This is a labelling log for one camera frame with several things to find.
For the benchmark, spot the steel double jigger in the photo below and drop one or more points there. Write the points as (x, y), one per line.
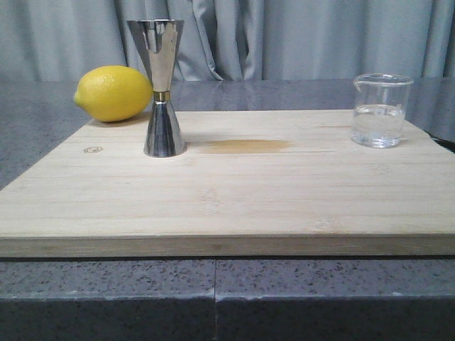
(157, 43)

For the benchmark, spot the clear glass beaker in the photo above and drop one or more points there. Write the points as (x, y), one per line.
(379, 109)

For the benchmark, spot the wooden cutting board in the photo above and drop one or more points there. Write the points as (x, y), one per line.
(272, 183)

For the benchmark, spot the yellow lemon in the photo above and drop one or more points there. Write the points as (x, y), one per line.
(113, 93)

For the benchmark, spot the grey curtain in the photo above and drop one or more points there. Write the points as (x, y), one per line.
(233, 40)

